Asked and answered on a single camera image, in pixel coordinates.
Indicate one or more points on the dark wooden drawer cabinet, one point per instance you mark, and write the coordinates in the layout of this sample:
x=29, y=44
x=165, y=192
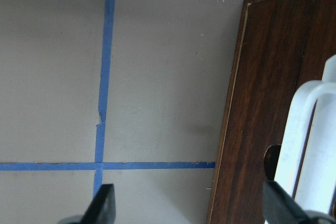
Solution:
x=236, y=119

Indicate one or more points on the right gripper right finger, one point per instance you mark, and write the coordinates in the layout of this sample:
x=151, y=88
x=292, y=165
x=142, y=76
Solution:
x=280, y=207

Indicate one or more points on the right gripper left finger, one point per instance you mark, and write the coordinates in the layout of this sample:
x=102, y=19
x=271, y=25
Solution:
x=101, y=209

